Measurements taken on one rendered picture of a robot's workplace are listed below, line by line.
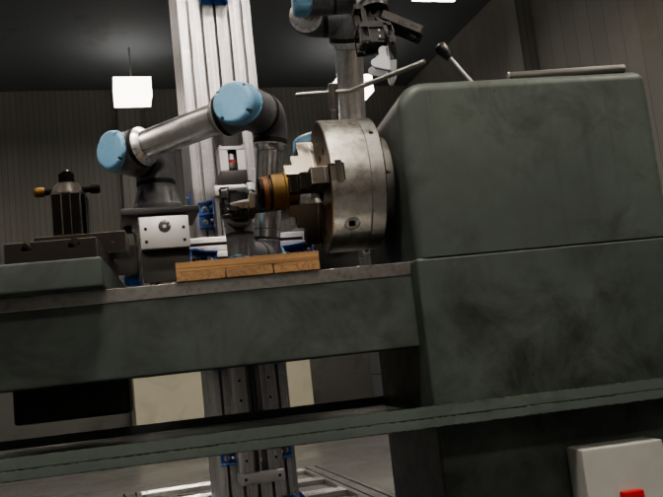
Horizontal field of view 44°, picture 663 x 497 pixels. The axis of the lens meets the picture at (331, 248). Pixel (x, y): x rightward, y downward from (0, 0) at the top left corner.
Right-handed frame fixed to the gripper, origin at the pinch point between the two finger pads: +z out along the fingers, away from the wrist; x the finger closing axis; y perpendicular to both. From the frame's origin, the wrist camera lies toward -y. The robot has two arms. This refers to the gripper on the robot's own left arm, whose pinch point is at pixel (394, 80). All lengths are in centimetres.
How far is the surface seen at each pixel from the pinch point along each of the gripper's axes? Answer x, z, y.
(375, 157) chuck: 1.5, 19.9, 7.9
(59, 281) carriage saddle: 5, 43, 76
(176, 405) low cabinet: -661, -22, 77
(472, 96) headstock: 9.7, 10.5, -13.9
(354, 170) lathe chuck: 1.2, 22.5, 13.0
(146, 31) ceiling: -639, -437, 77
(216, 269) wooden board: 0, 42, 45
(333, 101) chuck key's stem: -4.7, 2.1, 14.0
